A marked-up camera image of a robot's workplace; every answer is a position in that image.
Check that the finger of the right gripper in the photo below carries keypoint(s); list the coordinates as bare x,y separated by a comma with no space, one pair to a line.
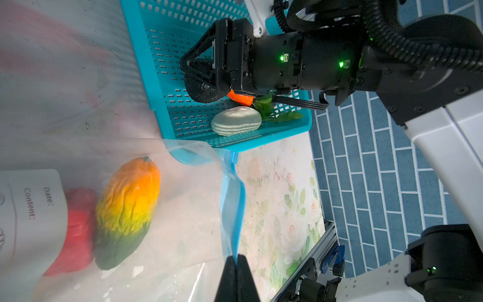
204,43
195,86

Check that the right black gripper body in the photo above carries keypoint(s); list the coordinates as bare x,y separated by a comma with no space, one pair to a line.
324,59

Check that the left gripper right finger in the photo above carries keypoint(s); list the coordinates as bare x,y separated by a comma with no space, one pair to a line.
246,290

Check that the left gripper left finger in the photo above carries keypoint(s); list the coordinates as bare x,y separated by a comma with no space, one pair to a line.
228,290

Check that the black toy avocado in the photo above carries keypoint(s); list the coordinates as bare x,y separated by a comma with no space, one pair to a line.
205,65

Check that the teal plastic basket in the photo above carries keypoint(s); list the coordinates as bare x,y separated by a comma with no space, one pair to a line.
163,31

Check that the red toy pepper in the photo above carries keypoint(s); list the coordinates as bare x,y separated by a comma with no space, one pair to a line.
77,252

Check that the clear zip top bag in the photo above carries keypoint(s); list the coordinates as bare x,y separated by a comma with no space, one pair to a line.
195,227

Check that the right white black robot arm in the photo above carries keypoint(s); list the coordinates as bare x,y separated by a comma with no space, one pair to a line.
428,76

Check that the orange toy carrot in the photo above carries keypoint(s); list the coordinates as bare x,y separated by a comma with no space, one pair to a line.
244,100

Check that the green toy leaf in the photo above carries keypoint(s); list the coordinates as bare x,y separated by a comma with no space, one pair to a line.
266,107

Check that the white toy garlic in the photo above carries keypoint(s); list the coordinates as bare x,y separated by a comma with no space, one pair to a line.
236,120

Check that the blue black tool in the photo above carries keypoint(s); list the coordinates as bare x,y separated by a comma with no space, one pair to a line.
334,262

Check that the aluminium mounting rail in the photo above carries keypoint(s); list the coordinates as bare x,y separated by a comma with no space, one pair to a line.
305,260

